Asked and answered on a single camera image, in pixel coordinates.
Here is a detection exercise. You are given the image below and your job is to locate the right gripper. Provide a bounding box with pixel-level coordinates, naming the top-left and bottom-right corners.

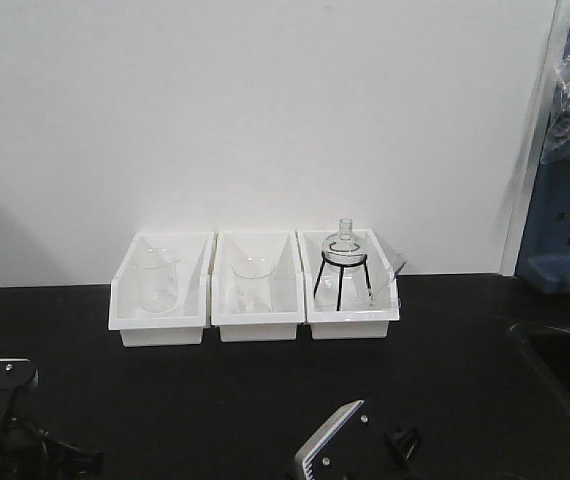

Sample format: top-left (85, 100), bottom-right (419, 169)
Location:
top-left (284, 399), bottom-right (454, 479)

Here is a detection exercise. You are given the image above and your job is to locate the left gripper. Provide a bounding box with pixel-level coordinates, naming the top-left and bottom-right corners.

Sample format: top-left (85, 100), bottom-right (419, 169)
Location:
top-left (0, 358), bottom-right (104, 479)

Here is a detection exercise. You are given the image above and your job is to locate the right white plastic bin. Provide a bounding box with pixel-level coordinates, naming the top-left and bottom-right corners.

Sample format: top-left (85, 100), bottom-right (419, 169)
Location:
top-left (296, 228), bottom-right (401, 340)

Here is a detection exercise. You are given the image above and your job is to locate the white plastic bin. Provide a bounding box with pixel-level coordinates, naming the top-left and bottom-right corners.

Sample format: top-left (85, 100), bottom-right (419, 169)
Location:
top-left (211, 230), bottom-right (305, 342)
top-left (108, 232), bottom-right (215, 347)
top-left (296, 228), bottom-right (401, 340)

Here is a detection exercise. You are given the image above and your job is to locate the middle white plastic bin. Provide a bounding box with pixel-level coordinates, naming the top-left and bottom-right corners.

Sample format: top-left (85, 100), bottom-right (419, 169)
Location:
top-left (211, 230), bottom-right (305, 342)

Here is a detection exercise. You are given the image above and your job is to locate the round glass flask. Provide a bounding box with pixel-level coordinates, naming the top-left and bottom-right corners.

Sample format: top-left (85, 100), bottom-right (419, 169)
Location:
top-left (321, 218), bottom-right (367, 269)

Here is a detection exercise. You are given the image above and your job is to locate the clear glass test tube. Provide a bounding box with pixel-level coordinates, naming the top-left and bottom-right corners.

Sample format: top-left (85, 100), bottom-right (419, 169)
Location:
top-left (370, 252), bottom-right (408, 305)

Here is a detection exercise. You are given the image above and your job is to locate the glass beaker in middle bin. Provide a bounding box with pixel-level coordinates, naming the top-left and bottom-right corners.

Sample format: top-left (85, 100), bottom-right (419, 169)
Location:
top-left (232, 256), bottom-right (274, 314)

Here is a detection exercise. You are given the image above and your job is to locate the glass beaker in bin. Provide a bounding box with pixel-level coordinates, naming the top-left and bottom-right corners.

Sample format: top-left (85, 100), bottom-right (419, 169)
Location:
top-left (232, 256), bottom-right (274, 314)
top-left (134, 247), bottom-right (180, 314)

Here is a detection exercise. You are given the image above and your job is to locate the left white plastic bin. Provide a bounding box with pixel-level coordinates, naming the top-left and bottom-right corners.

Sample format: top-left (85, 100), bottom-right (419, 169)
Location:
top-left (108, 232), bottom-right (215, 347)

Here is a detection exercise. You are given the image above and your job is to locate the glass beaker in left bin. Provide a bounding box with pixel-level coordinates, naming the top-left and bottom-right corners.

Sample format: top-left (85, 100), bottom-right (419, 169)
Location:
top-left (134, 247), bottom-right (180, 314)

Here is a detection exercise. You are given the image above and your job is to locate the black wire tripod stand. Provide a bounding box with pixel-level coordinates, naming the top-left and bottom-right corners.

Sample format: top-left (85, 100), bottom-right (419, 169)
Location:
top-left (312, 251), bottom-right (373, 312)

